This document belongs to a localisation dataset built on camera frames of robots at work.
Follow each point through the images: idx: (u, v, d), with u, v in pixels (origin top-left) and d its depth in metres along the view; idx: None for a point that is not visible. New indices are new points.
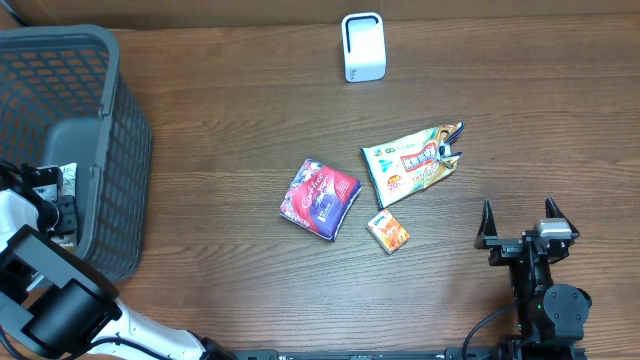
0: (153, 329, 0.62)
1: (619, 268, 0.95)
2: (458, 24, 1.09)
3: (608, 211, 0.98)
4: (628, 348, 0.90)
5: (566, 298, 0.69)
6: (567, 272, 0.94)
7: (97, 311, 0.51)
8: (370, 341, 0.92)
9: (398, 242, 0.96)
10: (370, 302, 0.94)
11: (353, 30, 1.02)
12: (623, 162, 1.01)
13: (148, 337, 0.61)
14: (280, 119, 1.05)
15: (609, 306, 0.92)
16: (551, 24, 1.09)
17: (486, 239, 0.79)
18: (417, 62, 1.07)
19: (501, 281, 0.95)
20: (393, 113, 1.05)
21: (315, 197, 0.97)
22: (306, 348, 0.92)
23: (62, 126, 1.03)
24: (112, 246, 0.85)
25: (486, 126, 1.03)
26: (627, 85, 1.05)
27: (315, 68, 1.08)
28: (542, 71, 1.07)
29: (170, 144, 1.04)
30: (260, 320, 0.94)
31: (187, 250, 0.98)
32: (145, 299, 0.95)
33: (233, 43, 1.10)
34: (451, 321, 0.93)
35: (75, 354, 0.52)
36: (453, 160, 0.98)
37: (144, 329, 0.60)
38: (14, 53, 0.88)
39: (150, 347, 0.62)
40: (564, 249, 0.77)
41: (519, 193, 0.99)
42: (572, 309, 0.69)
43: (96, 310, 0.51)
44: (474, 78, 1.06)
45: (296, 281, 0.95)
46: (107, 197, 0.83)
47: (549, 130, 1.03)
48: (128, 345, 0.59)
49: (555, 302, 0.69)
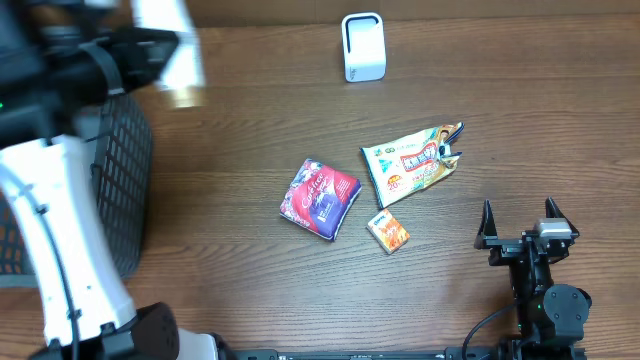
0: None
1: (619, 268, 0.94)
2: (458, 24, 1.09)
3: (608, 211, 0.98)
4: (627, 348, 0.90)
5: (566, 298, 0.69)
6: (567, 272, 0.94)
7: None
8: (370, 341, 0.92)
9: (398, 242, 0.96)
10: (370, 302, 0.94)
11: (353, 30, 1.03)
12: (622, 162, 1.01)
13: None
14: (280, 119, 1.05)
15: (609, 306, 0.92)
16: (551, 24, 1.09)
17: (486, 239, 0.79)
18: (417, 62, 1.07)
19: (501, 281, 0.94)
20: (393, 113, 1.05)
21: (315, 197, 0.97)
22: (306, 348, 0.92)
23: None
24: (112, 245, 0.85)
25: (486, 126, 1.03)
26: (627, 85, 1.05)
27: (315, 68, 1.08)
28: (542, 71, 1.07)
29: (170, 143, 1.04)
30: (260, 320, 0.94)
31: (187, 250, 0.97)
32: (145, 300, 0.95)
33: (233, 43, 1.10)
34: (451, 321, 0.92)
35: None
36: (453, 160, 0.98)
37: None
38: None
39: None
40: (564, 249, 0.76)
41: (519, 192, 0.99)
42: (572, 308, 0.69)
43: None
44: (474, 78, 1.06)
45: (296, 280, 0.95)
46: (107, 197, 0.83)
47: (549, 130, 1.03)
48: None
49: (555, 301, 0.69)
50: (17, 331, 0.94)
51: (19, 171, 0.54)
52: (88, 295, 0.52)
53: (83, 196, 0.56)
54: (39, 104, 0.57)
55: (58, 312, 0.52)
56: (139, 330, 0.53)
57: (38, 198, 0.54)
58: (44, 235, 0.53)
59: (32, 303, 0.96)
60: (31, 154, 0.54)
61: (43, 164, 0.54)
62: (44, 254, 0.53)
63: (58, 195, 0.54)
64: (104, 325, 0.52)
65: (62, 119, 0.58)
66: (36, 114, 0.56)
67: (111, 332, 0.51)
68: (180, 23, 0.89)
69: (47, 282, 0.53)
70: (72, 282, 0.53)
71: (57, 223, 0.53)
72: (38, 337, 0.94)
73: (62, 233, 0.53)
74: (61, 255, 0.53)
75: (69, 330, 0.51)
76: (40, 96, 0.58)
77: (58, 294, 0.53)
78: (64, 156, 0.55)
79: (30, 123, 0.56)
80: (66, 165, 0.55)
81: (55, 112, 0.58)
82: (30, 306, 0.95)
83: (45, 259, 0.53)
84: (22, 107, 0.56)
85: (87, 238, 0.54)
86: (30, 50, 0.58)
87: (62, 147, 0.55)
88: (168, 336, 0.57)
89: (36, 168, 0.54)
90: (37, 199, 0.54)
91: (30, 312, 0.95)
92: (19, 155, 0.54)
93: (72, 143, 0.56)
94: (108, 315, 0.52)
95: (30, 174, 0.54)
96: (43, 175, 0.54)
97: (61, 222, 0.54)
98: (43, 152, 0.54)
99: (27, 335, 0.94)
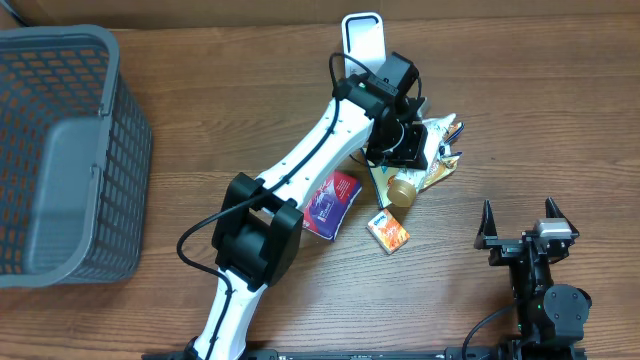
0: (239, 322, 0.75)
1: (619, 268, 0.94)
2: (458, 24, 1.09)
3: (607, 211, 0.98)
4: (628, 348, 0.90)
5: (566, 298, 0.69)
6: (567, 272, 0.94)
7: (253, 277, 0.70)
8: (370, 341, 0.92)
9: (398, 242, 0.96)
10: (370, 302, 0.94)
11: (353, 31, 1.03)
12: (622, 162, 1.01)
13: (231, 318, 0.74)
14: (280, 119, 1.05)
15: (609, 306, 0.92)
16: (551, 24, 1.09)
17: (486, 239, 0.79)
18: (418, 62, 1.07)
19: (501, 281, 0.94)
20: None
21: (315, 196, 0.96)
22: (306, 348, 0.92)
23: (62, 126, 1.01)
24: (112, 245, 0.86)
25: (486, 126, 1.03)
26: (628, 85, 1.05)
27: (315, 68, 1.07)
28: (542, 71, 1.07)
29: (170, 144, 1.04)
30: (261, 319, 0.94)
31: (187, 251, 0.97)
32: (145, 300, 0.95)
33: (233, 43, 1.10)
34: (451, 321, 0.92)
35: (220, 260, 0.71)
36: (454, 160, 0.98)
37: (238, 315, 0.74)
38: (14, 53, 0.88)
39: (220, 328, 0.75)
40: (564, 249, 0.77)
41: (518, 193, 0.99)
42: (572, 309, 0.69)
43: (252, 276, 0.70)
44: (474, 78, 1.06)
45: (296, 281, 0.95)
46: (107, 197, 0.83)
47: (549, 130, 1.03)
48: (228, 306, 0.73)
49: (555, 302, 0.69)
50: (17, 331, 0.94)
51: (347, 111, 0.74)
52: (303, 182, 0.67)
53: (341, 153, 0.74)
54: (377, 107, 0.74)
55: (279, 172, 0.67)
56: (297, 230, 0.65)
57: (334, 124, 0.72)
58: (319, 141, 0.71)
59: (33, 303, 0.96)
60: (356, 109, 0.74)
61: (354, 116, 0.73)
62: (308, 144, 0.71)
63: (345, 137, 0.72)
64: (291, 200, 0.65)
65: (380, 123, 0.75)
66: (378, 109, 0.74)
67: (291, 205, 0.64)
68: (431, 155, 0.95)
69: (292, 156, 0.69)
70: (302, 169, 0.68)
71: (329, 145, 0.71)
72: (38, 337, 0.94)
73: (326, 150, 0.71)
74: (316, 154, 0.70)
75: (274, 180, 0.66)
76: (386, 108, 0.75)
77: (291, 163, 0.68)
78: (365, 127, 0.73)
79: (369, 110, 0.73)
80: (359, 130, 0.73)
81: (380, 123, 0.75)
82: (31, 306, 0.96)
83: (306, 147, 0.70)
84: (364, 105, 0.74)
85: (327, 169, 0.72)
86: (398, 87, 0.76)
87: (369, 123, 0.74)
88: (281, 270, 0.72)
89: (354, 115, 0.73)
90: (337, 127, 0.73)
91: (30, 312, 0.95)
92: (353, 105, 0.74)
93: (368, 130, 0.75)
94: (299, 197, 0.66)
95: (346, 115, 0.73)
96: (352, 119, 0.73)
97: (331, 147, 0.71)
98: (360, 115, 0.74)
99: (26, 335, 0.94)
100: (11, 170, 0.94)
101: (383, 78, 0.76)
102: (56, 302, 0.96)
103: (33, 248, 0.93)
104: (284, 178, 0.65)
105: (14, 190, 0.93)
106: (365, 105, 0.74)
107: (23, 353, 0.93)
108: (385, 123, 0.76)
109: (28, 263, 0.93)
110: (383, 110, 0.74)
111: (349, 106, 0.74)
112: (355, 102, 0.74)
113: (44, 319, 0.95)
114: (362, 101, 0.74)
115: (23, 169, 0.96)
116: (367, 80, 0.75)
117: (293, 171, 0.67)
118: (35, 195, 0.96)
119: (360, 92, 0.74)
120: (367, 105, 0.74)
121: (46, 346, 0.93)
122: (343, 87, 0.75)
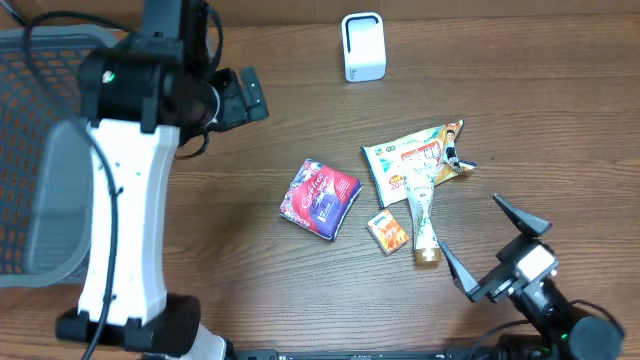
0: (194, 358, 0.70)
1: (619, 268, 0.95)
2: (458, 24, 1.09)
3: (607, 211, 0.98)
4: (627, 347, 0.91)
5: (596, 333, 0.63)
6: (567, 273, 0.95)
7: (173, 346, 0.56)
8: (370, 341, 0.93)
9: (397, 243, 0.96)
10: (370, 302, 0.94)
11: (353, 30, 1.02)
12: (622, 162, 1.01)
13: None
14: (279, 119, 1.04)
15: (609, 306, 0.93)
16: (552, 24, 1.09)
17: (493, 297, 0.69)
18: (417, 62, 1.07)
19: None
20: (393, 113, 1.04)
21: (315, 197, 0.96)
22: (306, 348, 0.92)
23: (62, 126, 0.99)
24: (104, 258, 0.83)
25: (486, 126, 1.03)
26: (627, 85, 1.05)
27: (315, 68, 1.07)
28: (542, 71, 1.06)
29: None
30: (260, 320, 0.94)
31: (187, 251, 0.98)
32: None
33: (233, 43, 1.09)
34: (451, 321, 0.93)
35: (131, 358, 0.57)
36: (467, 167, 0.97)
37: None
38: (14, 53, 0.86)
39: None
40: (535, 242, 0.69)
41: (519, 193, 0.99)
42: (603, 345, 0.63)
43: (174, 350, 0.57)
44: (474, 78, 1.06)
45: (296, 280, 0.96)
46: None
47: (549, 130, 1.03)
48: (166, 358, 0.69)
49: (583, 335, 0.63)
50: (17, 331, 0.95)
51: (107, 146, 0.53)
52: (128, 286, 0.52)
53: (157, 177, 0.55)
54: (151, 73, 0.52)
55: (96, 292, 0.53)
56: (163, 330, 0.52)
57: (115, 180, 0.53)
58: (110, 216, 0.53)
59: (32, 303, 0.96)
60: (121, 134, 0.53)
61: (135, 147, 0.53)
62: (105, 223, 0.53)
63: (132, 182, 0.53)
64: (131, 319, 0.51)
65: (170, 99, 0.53)
66: (154, 83, 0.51)
67: (134, 327, 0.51)
68: (427, 176, 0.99)
69: (98, 258, 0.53)
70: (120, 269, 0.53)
71: (124, 210, 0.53)
72: (38, 337, 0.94)
73: (125, 216, 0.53)
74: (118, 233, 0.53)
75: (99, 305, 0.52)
76: (164, 73, 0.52)
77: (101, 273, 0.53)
78: (155, 147, 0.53)
79: (148, 93, 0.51)
80: (153, 157, 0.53)
81: (167, 97, 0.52)
82: (30, 306, 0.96)
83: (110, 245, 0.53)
84: (134, 92, 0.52)
85: (156, 230, 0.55)
86: (180, 36, 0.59)
87: (160, 138, 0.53)
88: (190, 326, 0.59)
89: (124, 147, 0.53)
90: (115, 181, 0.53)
91: (30, 312, 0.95)
92: (116, 131, 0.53)
93: (152, 124, 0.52)
94: (139, 311, 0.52)
95: (118, 154, 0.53)
96: (131, 153, 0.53)
97: (132, 207, 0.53)
98: (136, 136, 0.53)
99: (27, 335, 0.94)
100: (11, 170, 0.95)
101: (154, 33, 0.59)
102: (55, 303, 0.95)
103: (33, 249, 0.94)
104: (104, 300, 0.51)
105: (13, 190, 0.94)
106: (137, 89, 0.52)
107: (24, 353, 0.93)
108: (175, 94, 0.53)
109: (28, 263, 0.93)
110: (166, 78, 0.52)
111: (108, 132, 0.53)
112: (120, 118, 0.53)
113: (44, 320, 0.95)
114: (129, 82, 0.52)
115: (22, 169, 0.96)
116: (121, 59, 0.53)
117: (108, 284, 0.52)
118: (35, 195, 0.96)
119: (115, 76, 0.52)
120: (139, 87, 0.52)
121: (47, 346, 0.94)
122: (92, 82, 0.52)
